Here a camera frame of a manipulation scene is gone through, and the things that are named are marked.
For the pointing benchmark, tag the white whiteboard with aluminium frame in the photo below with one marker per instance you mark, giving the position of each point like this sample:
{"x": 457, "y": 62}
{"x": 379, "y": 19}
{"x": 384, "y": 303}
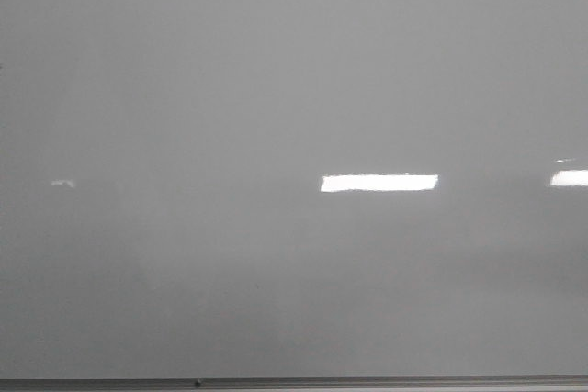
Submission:
{"x": 290, "y": 188}

